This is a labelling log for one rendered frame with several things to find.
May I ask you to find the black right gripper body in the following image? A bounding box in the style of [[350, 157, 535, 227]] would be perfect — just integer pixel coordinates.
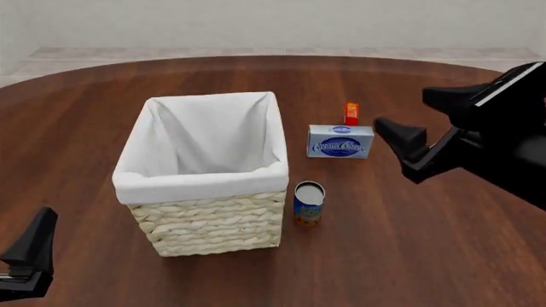
[[402, 61, 546, 186]]

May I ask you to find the alphabet soup tin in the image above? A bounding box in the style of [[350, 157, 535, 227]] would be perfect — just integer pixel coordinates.
[[293, 180, 327, 228]]

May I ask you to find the blue cream cheese box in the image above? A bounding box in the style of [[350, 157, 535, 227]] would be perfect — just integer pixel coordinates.
[[307, 124, 376, 160]]

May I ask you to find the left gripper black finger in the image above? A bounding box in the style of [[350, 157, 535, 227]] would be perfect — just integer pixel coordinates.
[[0, 206, 59, 276]]

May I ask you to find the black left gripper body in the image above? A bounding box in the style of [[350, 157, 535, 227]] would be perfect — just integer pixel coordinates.
[[0, 264, 55, 291]]

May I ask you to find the wicker basket with white liner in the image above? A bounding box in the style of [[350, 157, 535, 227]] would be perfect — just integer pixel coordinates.
[[111, 90, 290, 258]]

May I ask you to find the small red-orange box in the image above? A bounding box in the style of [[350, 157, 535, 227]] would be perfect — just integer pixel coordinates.
[[343, 101, 361, 127]]

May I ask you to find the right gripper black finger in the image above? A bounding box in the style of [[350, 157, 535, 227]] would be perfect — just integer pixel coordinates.
[[373, 116, 433, 165], [421, 80, 492, 122]]

